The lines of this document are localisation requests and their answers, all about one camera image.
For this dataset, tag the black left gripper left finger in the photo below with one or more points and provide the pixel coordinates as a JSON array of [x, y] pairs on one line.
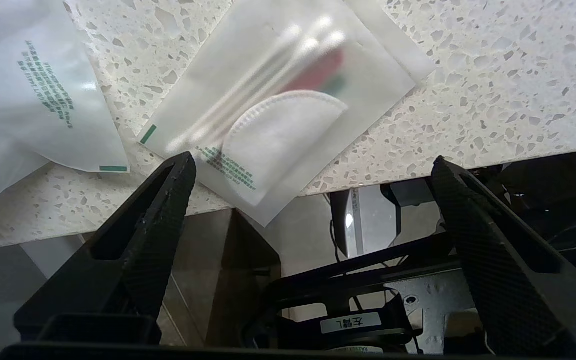
[[68, 300]]

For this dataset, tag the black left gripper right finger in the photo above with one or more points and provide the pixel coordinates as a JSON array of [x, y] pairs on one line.
[[518, 290]]

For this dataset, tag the wooden vanity cabinet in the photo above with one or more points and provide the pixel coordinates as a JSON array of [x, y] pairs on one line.
[[238, 275]]

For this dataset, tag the clear bagged shower cap packet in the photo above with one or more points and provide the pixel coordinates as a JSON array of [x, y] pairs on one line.
[[28, 100]]

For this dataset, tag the cotton swab pad packet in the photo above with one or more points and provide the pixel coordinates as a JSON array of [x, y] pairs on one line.
[[278, 100]]

